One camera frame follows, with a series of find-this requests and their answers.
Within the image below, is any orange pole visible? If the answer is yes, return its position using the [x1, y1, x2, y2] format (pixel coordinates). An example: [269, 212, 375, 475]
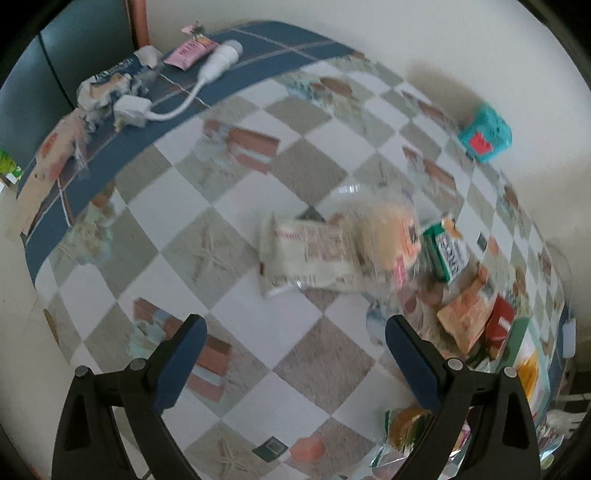
[127, 0, 149, 49]

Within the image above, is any dark teal cabinet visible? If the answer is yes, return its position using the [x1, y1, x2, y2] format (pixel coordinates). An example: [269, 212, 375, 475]
[0, 9, 139, 158]

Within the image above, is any bright green packet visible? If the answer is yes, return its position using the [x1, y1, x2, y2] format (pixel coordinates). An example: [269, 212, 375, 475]
[0, 150, 24, 183]

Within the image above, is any orange snack packet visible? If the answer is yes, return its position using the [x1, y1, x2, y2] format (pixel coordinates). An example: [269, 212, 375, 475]
[436, 268, 497, 354]

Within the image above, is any crumpled blue white packet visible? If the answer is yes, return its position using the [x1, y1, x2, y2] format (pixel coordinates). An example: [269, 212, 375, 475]
[76, 46, 162, 134]

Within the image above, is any clear bag with bun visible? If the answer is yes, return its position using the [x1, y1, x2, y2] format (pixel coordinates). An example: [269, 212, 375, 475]
[330, 185, 423, 296]

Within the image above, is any red snack packet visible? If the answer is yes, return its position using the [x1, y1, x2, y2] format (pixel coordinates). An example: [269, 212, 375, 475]
[482, 298, 517, 361]

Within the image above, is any green snack packet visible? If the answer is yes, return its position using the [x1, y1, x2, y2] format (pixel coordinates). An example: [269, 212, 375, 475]
[422, 216, 469, 283]

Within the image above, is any white snack packet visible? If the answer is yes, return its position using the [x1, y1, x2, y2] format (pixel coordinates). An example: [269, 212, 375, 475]
[257, 213, 365, 300]

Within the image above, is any pink tube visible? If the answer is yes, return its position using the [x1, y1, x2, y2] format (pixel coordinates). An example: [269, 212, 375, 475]
[163, 38, 219, 71]

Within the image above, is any white handheld device with cable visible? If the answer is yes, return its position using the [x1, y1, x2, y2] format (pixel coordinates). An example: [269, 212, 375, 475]
[113, 40, 243, 131]

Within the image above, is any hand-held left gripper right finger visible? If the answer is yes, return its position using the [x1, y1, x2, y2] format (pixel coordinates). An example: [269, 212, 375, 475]
[385, 315, 541, 480]

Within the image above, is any teal toy box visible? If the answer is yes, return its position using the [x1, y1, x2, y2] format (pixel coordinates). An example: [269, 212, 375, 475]
[457, 104, 513, 163]

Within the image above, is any yellow snack packet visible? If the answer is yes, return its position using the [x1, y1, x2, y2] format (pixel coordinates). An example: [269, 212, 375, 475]
[515, 351, 541, 411]

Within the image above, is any green-edged snack bag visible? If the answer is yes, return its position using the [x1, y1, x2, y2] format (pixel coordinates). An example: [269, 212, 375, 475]
[369, 408, 437, 472]

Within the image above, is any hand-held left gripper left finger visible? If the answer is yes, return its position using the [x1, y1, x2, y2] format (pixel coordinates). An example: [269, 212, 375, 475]
[52, 314, 208, 480]

